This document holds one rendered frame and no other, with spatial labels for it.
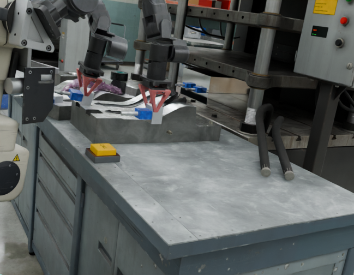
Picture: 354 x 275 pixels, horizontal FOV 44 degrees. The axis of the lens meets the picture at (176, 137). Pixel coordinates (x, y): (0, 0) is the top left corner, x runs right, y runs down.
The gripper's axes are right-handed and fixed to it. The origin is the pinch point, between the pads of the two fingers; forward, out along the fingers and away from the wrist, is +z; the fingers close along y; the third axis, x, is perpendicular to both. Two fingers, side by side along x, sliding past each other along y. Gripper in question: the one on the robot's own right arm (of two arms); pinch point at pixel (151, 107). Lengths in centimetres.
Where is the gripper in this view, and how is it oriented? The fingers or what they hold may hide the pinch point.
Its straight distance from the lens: 138.2
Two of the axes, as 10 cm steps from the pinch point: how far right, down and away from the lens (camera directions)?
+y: -5.0, -3.0, 8.1
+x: -8.6, 0.2, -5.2
